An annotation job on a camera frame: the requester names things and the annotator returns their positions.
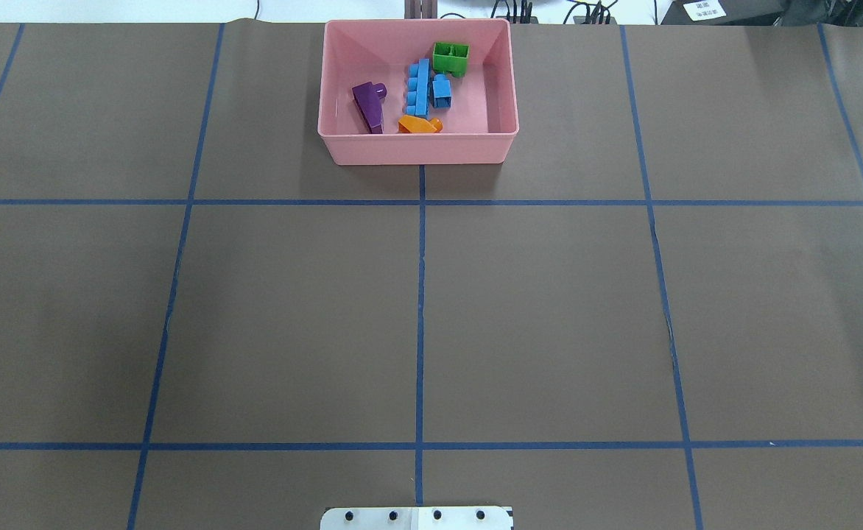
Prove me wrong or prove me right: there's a green block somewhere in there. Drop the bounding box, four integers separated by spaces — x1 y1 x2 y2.
431 41 470 78

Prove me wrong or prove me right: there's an aluminium frame post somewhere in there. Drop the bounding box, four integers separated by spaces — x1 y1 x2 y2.
404 0 439 19

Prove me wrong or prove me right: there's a purple block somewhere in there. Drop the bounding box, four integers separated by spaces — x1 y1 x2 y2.
351 82 387 134

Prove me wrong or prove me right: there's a small blue block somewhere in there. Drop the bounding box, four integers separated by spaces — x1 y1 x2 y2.
429 74 452 110

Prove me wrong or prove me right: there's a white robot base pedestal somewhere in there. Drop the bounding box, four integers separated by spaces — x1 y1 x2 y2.
318 506 515 529

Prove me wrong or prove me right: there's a long blue studded block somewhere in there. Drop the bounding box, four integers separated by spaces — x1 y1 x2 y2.
404 57 431 119

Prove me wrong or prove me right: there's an orange block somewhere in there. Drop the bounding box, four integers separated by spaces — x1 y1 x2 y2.
398 115 444 134

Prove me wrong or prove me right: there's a pink plastic box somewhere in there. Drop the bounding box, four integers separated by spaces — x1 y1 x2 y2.
317 19 519 166

